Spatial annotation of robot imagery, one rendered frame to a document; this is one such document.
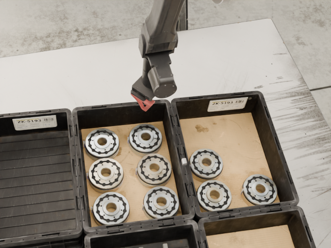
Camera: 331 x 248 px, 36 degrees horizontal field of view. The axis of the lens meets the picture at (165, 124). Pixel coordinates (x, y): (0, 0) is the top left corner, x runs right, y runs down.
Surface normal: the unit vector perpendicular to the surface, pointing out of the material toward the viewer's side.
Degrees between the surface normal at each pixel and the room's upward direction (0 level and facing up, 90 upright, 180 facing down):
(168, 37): 105
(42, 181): 0
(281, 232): 0
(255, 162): 0
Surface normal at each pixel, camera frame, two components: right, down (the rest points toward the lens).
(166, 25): 0.24, 0.93
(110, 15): 0.09, -0.55
